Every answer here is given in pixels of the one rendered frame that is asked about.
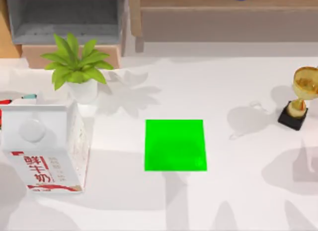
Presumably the gold trophy on black base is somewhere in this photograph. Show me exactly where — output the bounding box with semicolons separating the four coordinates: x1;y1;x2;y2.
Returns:
277;66;318;131

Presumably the flat green square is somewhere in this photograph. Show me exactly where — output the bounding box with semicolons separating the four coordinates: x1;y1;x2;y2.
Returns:
144;119;208;172

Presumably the pale wooden drawer front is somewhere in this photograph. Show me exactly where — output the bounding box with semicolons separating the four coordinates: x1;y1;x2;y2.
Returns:
21;44;122;70

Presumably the wooden open shelf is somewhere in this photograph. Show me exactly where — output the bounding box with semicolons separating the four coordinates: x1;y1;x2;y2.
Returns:
129;0;318;53

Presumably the green plant in white pot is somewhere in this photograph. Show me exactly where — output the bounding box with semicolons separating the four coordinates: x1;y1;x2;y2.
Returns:
40;32;115;104

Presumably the red and white box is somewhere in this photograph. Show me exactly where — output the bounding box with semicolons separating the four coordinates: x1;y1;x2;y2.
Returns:
0;93;38;130

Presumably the wooden cupboard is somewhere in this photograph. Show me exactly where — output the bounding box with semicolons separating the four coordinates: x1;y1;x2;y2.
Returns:
0;0;23;59

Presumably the white milk carton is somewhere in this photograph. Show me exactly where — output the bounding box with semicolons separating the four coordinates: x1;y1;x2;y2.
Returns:
0;100;90;195

